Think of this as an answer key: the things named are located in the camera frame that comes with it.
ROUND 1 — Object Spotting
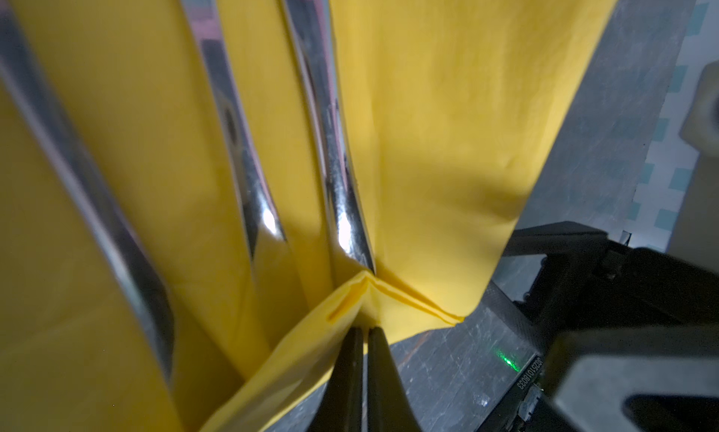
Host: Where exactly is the silver spoon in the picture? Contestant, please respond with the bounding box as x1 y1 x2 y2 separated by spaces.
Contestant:
1 0 175 381

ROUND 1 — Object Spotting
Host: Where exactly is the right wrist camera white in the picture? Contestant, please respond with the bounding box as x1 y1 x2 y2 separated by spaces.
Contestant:
668 61 718 273

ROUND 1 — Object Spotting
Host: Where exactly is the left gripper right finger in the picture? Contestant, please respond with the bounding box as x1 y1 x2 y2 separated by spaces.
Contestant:
367 327 421 432

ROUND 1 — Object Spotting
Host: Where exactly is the silver fork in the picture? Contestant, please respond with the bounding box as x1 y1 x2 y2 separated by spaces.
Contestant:
180 0 289 261

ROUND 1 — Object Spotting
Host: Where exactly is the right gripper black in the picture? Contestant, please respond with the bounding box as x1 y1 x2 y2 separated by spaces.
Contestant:
481 221 718 431

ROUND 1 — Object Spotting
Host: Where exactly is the yellow paper napkin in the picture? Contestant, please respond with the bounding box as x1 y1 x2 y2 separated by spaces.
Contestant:
1 0 617 431

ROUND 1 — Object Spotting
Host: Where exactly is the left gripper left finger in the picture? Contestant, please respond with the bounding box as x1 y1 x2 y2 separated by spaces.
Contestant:
307 327 363 432

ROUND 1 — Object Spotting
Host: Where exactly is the silver knife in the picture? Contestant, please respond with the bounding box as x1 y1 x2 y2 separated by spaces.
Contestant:
281 0 376 280

